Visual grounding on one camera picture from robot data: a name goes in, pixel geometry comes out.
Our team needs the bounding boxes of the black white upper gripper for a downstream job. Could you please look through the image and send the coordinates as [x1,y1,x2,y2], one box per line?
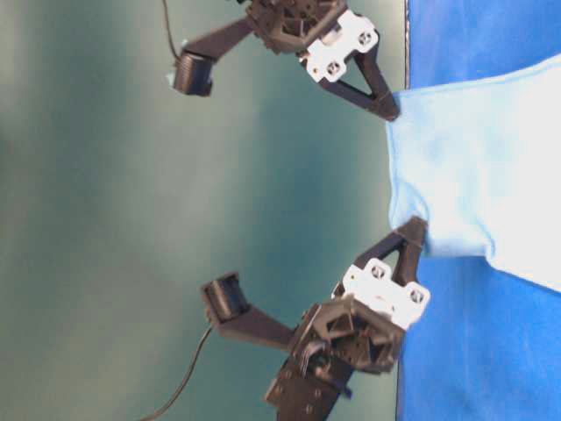
[245,1,399,121]

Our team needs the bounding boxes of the black white lower gripper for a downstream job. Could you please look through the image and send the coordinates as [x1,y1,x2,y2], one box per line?
[294,217,430,375]

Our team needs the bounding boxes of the light blue towel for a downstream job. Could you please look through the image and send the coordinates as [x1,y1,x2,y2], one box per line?
[387,56,560,290]

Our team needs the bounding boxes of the black lower robot arm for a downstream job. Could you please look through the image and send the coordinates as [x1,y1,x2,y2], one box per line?
[246,1,430,420]

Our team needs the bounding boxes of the blue table cover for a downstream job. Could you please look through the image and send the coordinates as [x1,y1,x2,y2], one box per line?
[397,1,560,420]

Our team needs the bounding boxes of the black wrist camera upper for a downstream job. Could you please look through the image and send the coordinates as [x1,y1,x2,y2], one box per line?
[171,17,252,96]

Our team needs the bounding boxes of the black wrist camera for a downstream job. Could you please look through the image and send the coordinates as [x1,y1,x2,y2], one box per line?
[171,17,252,96]
[201,272,293,350]

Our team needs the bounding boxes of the black wrist camera lower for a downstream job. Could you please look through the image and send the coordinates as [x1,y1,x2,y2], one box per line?
[201,272,293,350]

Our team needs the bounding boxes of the black camera cable upper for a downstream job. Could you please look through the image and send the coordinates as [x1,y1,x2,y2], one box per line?
[160,0,181,61]

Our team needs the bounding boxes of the black camera cable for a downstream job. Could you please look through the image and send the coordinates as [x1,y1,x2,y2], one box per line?
[160,0,181,61]
[139,326,218,421]

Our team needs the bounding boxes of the black camera cable lower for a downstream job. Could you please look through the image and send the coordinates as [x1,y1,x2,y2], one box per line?
[139,326,218,421]

